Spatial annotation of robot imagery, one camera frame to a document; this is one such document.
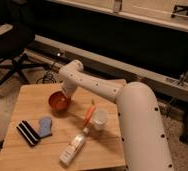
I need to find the grey metal floor rail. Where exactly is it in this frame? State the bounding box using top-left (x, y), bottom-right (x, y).
top-left (29, 35), bottom-right (188, 101)

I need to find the orange carrot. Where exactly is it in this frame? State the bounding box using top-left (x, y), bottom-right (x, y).
top-left (83, 99), bottom-right (96, 127)

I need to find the black cable on floor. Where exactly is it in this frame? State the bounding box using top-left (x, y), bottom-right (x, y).
top-left (36, 52), bottom-right (63, 85)

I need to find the wooden table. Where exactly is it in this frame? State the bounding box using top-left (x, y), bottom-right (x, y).
top-left (0, 84), bottom-right (125, 171)

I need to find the white plastic bottle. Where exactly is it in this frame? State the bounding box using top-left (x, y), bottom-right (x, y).
top-left (59, 127), bottom-right (89, 166)

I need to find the black white striped eraser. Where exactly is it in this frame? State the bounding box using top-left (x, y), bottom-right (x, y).
top-left (17, 121), bottom-right (40, 147)

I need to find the black office chair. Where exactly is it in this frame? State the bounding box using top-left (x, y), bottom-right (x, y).
top-left (0, 23), bottom-right (49, 86)

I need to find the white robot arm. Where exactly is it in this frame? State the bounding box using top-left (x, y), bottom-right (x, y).
top-left (59, 60), bottom-right (175, 171)

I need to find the white paper cup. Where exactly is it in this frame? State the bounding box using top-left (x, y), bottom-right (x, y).
top-left (92, 108), bottom-right (108, 131)

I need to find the red ceramic bowl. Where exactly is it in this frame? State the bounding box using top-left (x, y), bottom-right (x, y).
top-left (48, 91), bottom-right (71, 111)

